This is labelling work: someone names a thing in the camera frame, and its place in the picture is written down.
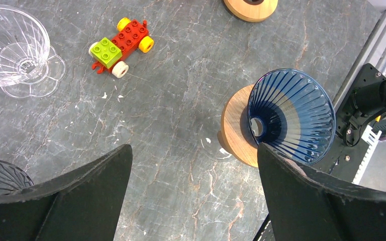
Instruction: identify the blue plastic dripper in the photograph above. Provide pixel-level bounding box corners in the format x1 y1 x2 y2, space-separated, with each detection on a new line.
247 68 336 166

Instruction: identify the white slotted cable duct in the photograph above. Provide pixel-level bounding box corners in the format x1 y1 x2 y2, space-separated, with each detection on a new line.
352 125 382 184

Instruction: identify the clear plastic dripper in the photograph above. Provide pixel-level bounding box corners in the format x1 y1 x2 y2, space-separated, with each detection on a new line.
0 5 66 99

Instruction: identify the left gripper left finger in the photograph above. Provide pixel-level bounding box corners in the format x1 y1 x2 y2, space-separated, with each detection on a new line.
0 144 133 240

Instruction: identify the wooden ring stand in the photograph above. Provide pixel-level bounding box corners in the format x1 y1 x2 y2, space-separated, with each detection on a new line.
220 85 258 168
223 0 278 23

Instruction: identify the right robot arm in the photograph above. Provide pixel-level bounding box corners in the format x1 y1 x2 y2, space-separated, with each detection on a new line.
340 63 386 147

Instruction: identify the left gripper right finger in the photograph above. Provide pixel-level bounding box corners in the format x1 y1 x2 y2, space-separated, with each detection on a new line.
257 144 386 240

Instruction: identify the toy brick car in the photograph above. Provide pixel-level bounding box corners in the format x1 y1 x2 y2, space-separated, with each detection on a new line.
88 18 154 78

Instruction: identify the smoky grey dripper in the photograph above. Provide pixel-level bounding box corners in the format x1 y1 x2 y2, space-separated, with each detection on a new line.
0 160 34 195

